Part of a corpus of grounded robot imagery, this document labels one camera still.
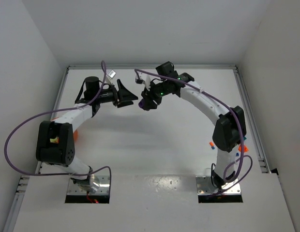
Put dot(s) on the orange divided container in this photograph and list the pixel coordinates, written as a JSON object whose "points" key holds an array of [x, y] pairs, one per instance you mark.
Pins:
{"points": [[75, 134]]}

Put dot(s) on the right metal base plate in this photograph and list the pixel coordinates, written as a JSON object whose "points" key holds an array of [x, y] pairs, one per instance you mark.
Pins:
{"points": [[205, 186]]}

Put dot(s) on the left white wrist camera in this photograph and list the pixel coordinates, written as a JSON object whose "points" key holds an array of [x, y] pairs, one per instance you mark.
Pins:
{"points": [[110, 76]]}

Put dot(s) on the metal base plate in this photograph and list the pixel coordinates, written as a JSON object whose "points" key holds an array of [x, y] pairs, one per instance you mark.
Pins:
{"points": [[100, 187], [205, 186]]}

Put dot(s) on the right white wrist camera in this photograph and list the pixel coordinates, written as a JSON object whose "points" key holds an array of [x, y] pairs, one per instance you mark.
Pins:
{"points": [[143, 79]]}

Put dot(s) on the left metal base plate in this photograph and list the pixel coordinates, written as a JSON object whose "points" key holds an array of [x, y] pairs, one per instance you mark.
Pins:
{"points": [[100, 187]]}

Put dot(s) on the orange cone lego piece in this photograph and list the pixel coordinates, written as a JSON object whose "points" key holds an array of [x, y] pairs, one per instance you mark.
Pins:
{"points": [[245, 148]]}

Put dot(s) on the lime green lego brick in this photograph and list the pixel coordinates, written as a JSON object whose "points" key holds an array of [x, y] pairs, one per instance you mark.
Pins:
{"points": [[54, 140]]}

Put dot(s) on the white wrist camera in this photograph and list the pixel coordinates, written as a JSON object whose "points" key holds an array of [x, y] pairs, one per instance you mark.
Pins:
{"points": [[143, 79], [110, 76]]}

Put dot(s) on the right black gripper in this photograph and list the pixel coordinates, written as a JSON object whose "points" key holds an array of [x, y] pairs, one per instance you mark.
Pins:
{"points": [[150, 94]]}

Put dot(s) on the purple lego brick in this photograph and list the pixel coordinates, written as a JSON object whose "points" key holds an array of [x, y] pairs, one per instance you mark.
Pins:
{"points": [[141, 104]]}

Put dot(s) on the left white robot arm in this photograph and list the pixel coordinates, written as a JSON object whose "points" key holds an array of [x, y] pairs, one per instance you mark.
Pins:
{"points": [[92, 94]]}

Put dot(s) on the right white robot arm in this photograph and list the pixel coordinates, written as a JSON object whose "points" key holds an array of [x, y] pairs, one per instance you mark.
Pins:
{"points": [[229, 122]]}

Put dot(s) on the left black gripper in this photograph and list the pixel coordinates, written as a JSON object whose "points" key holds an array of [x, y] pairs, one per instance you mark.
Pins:
{"points": [[116, 95]]}

